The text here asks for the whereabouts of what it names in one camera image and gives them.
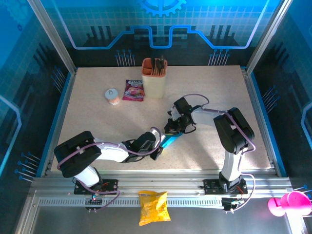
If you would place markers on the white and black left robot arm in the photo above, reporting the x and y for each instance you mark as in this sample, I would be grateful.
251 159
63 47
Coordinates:
78 156

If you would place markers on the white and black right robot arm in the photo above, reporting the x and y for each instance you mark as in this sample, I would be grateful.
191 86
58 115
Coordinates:
234 131

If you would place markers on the cream utensil holder orange rim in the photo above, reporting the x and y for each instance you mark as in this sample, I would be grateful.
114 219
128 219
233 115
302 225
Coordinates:
154 85

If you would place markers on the purple snack pouch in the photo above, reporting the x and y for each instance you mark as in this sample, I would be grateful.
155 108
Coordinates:
133 90

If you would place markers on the small pull-tab can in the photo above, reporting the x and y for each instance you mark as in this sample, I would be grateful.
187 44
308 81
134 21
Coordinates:
112 95

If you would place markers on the wide black utensil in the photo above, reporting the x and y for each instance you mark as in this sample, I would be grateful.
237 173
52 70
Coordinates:
160 62

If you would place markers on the yellow chip bag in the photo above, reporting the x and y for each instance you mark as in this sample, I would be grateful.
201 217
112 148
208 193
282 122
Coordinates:
153 209

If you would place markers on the slim black utensil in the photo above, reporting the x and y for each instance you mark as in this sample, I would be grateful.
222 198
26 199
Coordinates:
153 63

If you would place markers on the small black controller board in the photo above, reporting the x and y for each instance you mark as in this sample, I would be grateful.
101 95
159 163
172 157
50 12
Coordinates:
229 203
93 201

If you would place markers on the pink plastic object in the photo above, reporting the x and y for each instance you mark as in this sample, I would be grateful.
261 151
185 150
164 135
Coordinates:
292 203

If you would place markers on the aluminium table edge rail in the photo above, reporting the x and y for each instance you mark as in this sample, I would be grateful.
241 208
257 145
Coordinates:
158 181

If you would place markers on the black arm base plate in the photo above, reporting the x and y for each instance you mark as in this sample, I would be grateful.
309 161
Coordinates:
111 186
212 186

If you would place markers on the aluminium side rail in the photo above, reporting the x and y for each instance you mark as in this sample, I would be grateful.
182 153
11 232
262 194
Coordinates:
60 122
260 122

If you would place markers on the aluminium frame post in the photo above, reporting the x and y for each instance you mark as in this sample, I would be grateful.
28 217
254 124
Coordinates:
54 36
267 36

